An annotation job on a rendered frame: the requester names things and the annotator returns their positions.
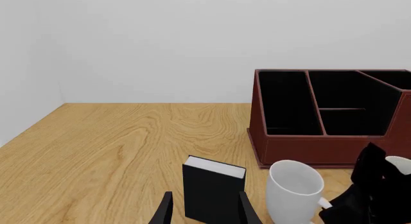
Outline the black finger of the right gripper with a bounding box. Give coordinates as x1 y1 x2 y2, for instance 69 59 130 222
318 184 373 224
350 141 387 189

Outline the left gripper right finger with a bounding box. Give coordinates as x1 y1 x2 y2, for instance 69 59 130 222
238 191 265 224

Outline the black book with white pages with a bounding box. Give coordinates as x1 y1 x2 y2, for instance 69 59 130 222
182 155 247 224

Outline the white mug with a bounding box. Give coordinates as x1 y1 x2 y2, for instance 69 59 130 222
265 159 333 224

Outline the red-brown desk caddy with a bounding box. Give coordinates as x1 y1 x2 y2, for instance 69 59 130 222
246 68 411 169

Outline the small pale flat plate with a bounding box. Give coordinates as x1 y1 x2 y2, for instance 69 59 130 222
384 155 411 176

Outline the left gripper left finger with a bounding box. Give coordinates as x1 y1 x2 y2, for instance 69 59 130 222
150 191 175 224

